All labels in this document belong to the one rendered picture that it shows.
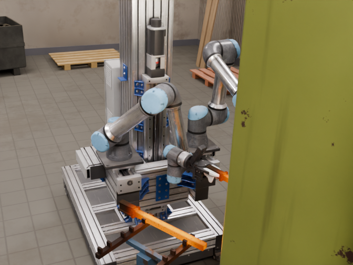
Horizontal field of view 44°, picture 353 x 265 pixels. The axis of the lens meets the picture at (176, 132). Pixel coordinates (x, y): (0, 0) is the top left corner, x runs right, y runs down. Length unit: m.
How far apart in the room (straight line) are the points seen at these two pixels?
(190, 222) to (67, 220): 0.97
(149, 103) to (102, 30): 6.25
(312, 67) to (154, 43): 1.52
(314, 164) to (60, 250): 2.36
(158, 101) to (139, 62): 0.53
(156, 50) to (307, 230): 1.55
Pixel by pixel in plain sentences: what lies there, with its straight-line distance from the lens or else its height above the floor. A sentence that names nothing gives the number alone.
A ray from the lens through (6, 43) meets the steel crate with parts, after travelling 6.87.
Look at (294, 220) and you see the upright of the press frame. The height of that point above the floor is 1.33.
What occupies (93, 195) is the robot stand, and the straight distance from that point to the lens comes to 3.35.
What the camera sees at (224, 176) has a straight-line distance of 2.00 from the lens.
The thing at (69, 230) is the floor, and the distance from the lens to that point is 3.39.
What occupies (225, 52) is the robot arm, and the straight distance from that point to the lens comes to 2.52.
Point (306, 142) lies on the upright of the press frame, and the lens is 1.11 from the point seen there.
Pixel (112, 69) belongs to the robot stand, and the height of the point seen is 1.22.
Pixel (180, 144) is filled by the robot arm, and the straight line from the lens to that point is 2.29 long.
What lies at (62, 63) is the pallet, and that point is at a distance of 7.18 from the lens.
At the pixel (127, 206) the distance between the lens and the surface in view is 1.87.
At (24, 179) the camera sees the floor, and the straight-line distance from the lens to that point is 4.09.
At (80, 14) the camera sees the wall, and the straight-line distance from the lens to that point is 8.15.
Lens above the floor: 1.99
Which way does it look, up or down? 24 degrees down
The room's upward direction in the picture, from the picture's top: 2 degrees clockwise
